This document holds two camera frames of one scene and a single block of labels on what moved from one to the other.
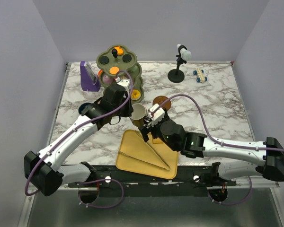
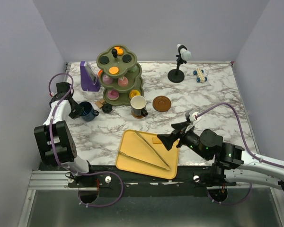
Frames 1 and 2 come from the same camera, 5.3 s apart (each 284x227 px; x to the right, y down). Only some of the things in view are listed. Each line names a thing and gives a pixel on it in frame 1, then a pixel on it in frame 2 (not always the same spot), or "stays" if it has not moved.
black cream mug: (138, 113) → (138, 104)
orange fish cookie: (119, 50) stays
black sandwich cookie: (127, 58) stays
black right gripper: (145, 128) → (168, 139)
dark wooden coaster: (159, 99) stays
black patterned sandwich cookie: (104, 59) stays
